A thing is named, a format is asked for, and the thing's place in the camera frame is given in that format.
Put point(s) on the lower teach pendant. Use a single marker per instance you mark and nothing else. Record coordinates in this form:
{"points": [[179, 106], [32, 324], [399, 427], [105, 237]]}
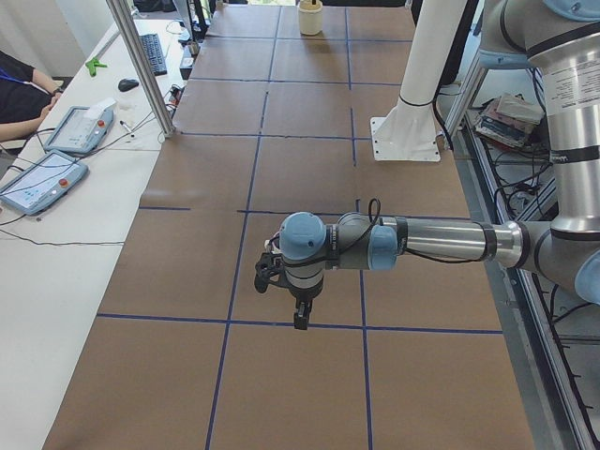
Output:
{"points": [[44, 183]]}

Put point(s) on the stack of magazines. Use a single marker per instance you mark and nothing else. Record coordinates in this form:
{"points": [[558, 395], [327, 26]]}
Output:
{"points": [[509, 120]]}

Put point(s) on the teach pendant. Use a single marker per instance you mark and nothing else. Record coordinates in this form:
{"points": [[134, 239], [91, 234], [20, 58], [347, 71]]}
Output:
{"points": [[80, 131], [44, 183]]}

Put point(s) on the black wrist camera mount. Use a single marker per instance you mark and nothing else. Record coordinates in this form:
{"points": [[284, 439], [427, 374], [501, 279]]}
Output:
{"points": [[270, 270]]}

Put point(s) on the aluminium frame post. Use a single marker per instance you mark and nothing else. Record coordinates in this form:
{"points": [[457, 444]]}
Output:
{"points": [[122, 17]]}

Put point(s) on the black computer mouse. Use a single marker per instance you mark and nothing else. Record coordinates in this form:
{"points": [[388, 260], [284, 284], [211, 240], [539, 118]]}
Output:
{"points": [[126, 85]]}

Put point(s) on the black keyboard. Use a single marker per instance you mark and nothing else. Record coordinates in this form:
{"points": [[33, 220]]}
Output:
{"points": [[153, 51]]}

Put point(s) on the upper teach pendant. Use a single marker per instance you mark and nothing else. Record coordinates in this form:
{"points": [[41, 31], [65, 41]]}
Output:
{"points": [[80, 131]]}

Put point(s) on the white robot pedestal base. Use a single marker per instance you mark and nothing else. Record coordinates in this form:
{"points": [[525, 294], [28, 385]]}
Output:
{"points": [[408, 131]]}

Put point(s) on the cream lidded container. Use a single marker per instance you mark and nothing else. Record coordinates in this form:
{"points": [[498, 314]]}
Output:
{"points": [[310, 17]]}

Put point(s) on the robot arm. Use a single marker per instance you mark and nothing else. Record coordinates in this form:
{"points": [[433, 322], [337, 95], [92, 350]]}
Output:
{"points": [[561, 40]]}

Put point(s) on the green plastic tool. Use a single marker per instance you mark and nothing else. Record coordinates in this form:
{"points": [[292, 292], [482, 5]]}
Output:
{"points": [[93, 65]]}

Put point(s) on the black marker pen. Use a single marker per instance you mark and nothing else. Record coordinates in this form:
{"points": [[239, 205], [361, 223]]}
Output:
{"points": [[127, 128]]}

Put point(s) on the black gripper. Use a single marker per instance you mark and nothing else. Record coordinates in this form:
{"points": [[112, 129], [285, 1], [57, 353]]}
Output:
{"points": [[304, 296]]}

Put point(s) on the seated person in black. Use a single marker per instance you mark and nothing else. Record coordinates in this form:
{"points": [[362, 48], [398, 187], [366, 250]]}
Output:
{"points": [[27, 97]]}

